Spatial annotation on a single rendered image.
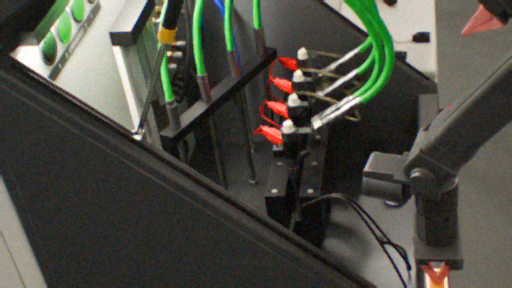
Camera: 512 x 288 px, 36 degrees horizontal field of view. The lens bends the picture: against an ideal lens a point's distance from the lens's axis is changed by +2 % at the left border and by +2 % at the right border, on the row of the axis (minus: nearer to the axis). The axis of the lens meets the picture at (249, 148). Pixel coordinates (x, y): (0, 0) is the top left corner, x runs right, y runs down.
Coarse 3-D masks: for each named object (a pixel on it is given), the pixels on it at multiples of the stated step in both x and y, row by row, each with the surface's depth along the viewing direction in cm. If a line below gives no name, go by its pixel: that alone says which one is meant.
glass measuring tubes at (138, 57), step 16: (128, 0) 137; (144, 0) 136; (128, 16) 132; (144, 16) 134; (112, 32) 129; (128, 32) 128; (144, 32) 137; (128, 48) 131; (144, 48) 136; (128, 64) 134; (144, 64) 137; (128, 80) 134; (144, 80) 136; (160, 80) 146; (128, 96) 136; (144, 96) 137; (160, 96) 145; (160, 112) 144; (144, 128) 142; (160, 128) 145; (160, 144) 144
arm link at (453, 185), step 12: (456, 180) 107; (408, 192) 110; (444, 192) 106; (456, 192) 107; (420, 204) 109; (432, 204) 107; (444, 204) 107; (456, 204) 109; (432, 216) 109; (444, 216) 108
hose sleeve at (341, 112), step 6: (348, 102) 129; (354, 102) 128; (360, 102) 128; (342, 108) 129; (348, 108) 129; (354, 108) 128; (330, 114) 131; (336, 114) 130; (342, 114) 130; (348, 114) 129; (324, 120) 131; (330, 120) 131; (336, 120) 131; (324, 126) 132
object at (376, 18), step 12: (360, 0) 117; (372, 12) 118; (384, 24) 119; (384, 36) 120; (168, 72) 131; (384, 72) 124; (168, 84) 132; (384, 84) 125; (168, 96) 133; (360, 96) 128; (372, 96) 127
